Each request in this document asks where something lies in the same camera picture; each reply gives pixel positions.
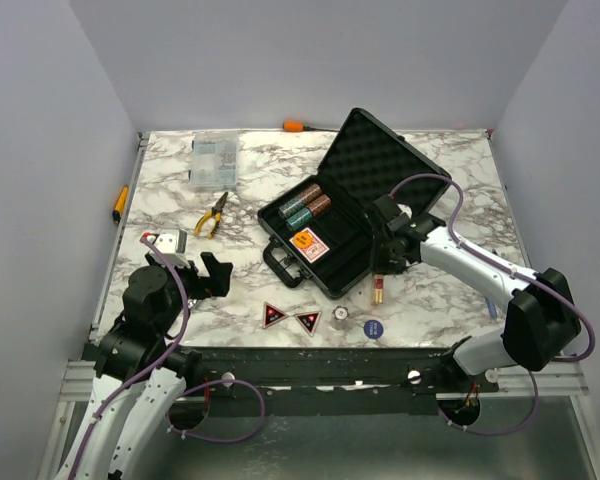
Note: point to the left all-in triangle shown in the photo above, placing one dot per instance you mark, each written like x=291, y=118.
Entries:
x=272, y=315

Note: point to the blue small blind button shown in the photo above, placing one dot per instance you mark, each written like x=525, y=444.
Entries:
x=373, y=329

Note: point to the right all-in triangle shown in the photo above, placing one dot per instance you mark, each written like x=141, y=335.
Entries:
x=309, y=321

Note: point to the brown chip stack front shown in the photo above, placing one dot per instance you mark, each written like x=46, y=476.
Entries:
x=319, y=205

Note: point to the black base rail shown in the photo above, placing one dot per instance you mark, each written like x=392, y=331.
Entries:
x=245, y=381

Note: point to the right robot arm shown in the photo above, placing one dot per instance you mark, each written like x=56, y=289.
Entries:
x=539, y=321

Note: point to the green chip stack front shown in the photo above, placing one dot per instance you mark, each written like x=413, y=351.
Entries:
x=299, y=220

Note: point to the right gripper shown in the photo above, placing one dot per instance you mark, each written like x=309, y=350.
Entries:
x=379, y=263

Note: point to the blue red pen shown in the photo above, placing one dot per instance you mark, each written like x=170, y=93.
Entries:
x=491, y=308

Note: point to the green chip stack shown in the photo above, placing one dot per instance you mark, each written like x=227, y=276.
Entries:
x=299, y=220
x=291, y=207

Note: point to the green chip stack rear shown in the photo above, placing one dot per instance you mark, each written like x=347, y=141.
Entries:
x=291, y=207

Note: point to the black poker set case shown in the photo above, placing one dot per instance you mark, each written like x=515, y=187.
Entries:
x=364, y=162

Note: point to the white poker chip stack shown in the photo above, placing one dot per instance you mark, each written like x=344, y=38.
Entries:
x=339, y=317

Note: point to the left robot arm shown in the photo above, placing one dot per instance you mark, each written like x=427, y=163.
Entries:
x=138, y=374

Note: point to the brown chip stack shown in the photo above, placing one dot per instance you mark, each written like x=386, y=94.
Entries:
x=310, y=194
x=319, y=205

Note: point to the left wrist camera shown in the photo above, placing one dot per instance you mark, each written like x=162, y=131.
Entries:
x=172, y=244

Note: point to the yellow handled pliers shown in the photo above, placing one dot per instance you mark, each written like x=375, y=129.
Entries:
x=209, y=223

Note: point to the all-in triangle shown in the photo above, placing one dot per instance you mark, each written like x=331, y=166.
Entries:
x=309, y=321
x=272, y=315

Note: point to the red playing card deck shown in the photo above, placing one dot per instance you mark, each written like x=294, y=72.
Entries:
x=316, y=250

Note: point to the clear plastic screw box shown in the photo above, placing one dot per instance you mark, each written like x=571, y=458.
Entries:
x=213, y=161

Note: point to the brown chip stack rear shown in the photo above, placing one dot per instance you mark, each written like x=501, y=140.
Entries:
x=310, y=194

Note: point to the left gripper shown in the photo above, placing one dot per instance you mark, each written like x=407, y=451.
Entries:
x=217, y=283

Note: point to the orange tool at left edge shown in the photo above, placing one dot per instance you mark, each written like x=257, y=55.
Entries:
x=120, y=204

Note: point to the orange screwdriver at back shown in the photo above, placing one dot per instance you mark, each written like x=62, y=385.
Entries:
x=297, y=127

